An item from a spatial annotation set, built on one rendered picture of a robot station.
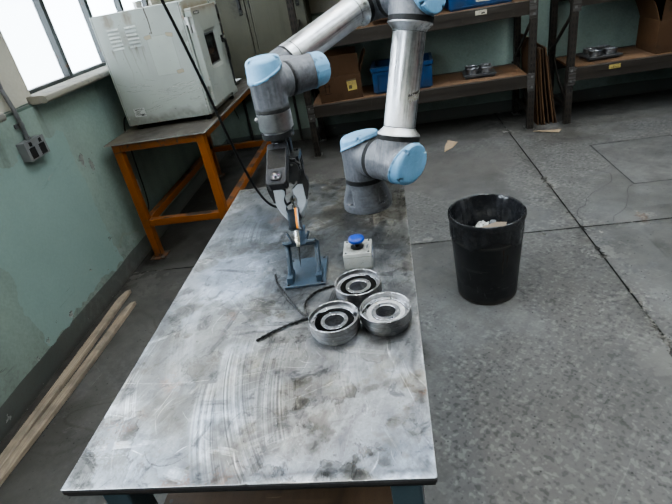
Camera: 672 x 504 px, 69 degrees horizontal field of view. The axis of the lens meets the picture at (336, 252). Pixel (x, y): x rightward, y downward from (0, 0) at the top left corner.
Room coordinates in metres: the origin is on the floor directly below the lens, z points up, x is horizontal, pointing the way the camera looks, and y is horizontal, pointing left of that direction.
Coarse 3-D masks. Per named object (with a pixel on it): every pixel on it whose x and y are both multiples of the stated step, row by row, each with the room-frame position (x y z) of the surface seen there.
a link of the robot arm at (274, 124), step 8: (288, 112) 1.06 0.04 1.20; (256, 120) 1.08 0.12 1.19; (264, 120) 1.05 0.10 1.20; (272, 120) 1.04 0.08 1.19; (280, 120) 1.04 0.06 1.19; (288, 120) 1.06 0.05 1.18; (264, 128) 1.05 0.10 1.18; (272, 128) 1.04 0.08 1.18; (280, 128) 1.04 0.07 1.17; (288, 128) 1.05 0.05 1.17
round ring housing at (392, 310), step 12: (372, 300) 0.85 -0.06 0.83; (396, 300) 0.83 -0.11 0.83; (408, 300) 0.81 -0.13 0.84; (360, 312) 0.80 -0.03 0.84; (372, 312) 0.81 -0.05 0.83; (384, 312) 0.82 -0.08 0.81; (396, 312) 0.79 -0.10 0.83; (408, 312) 0.77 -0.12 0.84; (372, 324) 0.76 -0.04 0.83; (384, 324) 0.75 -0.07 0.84; (396, 324) 0.75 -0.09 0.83; (408, 324) 0.78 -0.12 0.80
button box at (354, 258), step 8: (368, 240) 1.08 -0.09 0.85; (344, 248) 1.06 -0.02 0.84; (352, 248) 1.05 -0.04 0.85; (360, 248) 1.05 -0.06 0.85; (368, 248) 1.04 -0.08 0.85; (344, 256) 1.03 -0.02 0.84; (352, 256) 1.03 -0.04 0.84; (360, 256) 1.02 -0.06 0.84; (368, 256) 1.02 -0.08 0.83; (344, 264) 1.03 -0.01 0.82; (352, 264) 1.03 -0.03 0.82; (360, 264) 1.03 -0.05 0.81; (368, 264) 1.02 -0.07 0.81
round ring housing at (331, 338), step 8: (328, 304) 0.85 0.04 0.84; (336, 304) 0.85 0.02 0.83; (344, 304) 0.85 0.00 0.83; (352, 304) 0.83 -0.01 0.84; (312, 312) 0.83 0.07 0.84; (320, 312) 0.84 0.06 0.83; (336, 312) 0.83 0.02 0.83; (352, 312) 0.82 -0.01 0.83; (312, 320) 0.82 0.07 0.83; (328, 320) 0.82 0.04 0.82; (336, 320) 0.83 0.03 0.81; (344, 320) 0.80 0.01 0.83; (312, 328) 0.78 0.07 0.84; (328, 328) 0.78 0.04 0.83; (336, 328) 0.78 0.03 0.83; (344, 328) 0.76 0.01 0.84; (352, 328) 0.77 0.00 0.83; (320, 336) 0.76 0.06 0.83; (328, 336) 0.76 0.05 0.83; (336, 336) 0.75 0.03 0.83; (344, 336) 0.76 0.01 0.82; (352, 336) 0.77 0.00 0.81; (328, 344) 0.76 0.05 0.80; (336, 344) 0.76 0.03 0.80
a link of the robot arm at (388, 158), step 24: (384, 0) 1.36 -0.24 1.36; (408, 0) 1.30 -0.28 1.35; (432, 0) 1.29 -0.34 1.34; (408, 24) 1.29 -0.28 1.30; (432, 24) 1.32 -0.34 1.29; (408, 48) 1.29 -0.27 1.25; (408, 72) 1.28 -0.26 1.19; (408, 96) 1.27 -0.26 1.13; (384, 120) 1.30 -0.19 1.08; (408, 120) 1.26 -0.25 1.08; (384, 144) 1.25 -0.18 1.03; (408, 144) 1.24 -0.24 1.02; (384, 168) 1.24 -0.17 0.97; (408, 168) 1.22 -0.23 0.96
